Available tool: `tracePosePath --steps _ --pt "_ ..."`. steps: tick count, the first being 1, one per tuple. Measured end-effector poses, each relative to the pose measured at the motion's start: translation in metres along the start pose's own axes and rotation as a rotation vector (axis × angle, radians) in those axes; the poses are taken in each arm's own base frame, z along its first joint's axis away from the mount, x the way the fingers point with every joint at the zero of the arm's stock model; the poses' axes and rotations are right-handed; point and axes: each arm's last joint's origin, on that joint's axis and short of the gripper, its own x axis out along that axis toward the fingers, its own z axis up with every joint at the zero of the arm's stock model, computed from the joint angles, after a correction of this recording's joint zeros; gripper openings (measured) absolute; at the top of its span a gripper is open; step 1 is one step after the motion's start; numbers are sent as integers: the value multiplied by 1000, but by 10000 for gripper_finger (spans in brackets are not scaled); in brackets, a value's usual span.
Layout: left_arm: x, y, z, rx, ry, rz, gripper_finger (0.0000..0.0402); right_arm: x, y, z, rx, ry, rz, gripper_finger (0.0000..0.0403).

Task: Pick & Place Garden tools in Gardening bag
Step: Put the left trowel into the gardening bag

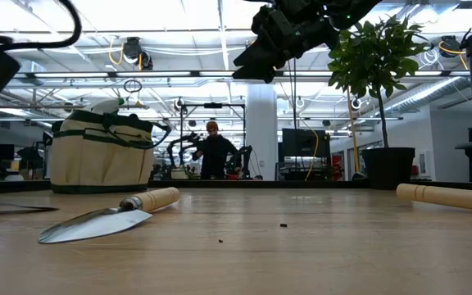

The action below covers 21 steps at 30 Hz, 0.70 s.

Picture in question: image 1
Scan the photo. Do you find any beige green-trimmed gardening bag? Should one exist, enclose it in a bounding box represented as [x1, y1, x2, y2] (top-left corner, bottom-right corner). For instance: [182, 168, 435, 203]
[49, 109, 172, 195]

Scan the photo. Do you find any green plant in black pot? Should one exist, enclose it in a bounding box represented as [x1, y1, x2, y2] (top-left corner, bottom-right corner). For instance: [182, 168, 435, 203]
[326, 15, 430, 190]

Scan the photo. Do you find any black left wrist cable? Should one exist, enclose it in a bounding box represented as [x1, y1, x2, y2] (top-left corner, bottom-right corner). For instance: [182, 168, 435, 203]
[0, 0, 83, 51]

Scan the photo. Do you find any ceiling cord reel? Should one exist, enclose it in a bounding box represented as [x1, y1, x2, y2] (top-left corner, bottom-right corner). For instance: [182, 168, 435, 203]
[121, 36, 154, 71]
[438, 35, 470, 70]

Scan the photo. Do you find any background black monitor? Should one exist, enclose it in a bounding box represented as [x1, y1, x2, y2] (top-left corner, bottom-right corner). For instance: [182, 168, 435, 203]
[281, 128, 330, 159]

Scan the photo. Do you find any small hand rake wooden handle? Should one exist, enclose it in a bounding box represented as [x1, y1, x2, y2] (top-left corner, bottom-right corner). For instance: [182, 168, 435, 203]
[396, 183, 472, 215]

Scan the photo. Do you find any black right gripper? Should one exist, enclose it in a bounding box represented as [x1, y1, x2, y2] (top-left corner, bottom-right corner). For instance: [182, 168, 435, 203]
[231, 0, 343, 84]

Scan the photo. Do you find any hanging black cable loop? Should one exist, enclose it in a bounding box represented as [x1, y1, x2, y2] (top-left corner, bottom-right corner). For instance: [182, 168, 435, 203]
[123, 79, 143, 94]

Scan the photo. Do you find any wide steel trowel wooden handle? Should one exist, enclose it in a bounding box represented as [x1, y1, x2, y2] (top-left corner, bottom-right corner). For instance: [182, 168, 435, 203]
[38, 187, 182, 245]

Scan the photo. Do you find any person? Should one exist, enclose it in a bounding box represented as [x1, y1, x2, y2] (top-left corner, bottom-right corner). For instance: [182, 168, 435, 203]
[192, 120, 241, 180]

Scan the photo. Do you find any background yellow cable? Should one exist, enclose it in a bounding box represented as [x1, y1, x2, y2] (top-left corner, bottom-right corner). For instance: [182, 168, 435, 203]
[304, 129, 321, 182]

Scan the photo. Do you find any black aluminium table frame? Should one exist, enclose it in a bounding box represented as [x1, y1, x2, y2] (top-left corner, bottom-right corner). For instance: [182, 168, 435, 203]
[0, 179, 472, 196]

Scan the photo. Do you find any green spray bottle white nozzle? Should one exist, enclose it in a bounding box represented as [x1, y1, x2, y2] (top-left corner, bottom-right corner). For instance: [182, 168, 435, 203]
[83, 97, 125, 116]

